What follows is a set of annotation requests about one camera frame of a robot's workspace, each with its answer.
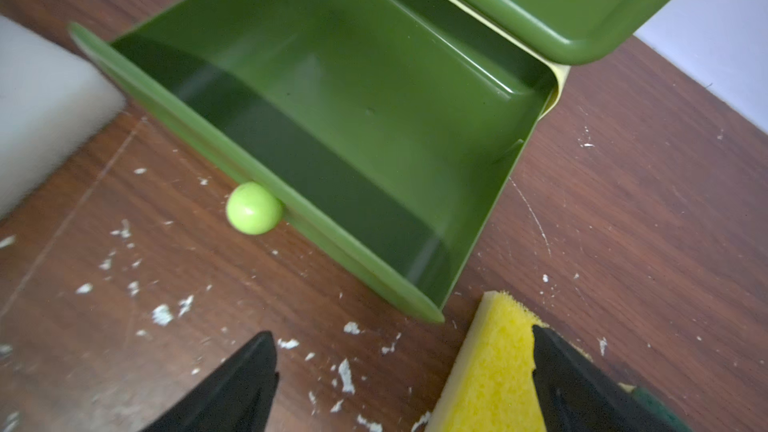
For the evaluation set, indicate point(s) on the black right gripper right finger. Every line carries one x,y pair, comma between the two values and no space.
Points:
575,395

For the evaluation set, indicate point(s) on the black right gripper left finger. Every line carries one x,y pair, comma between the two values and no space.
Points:
236,396

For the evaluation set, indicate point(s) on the green bottom drawer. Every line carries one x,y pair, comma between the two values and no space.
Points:
386,128

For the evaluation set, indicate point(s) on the cream sponge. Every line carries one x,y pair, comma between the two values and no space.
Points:
52,101

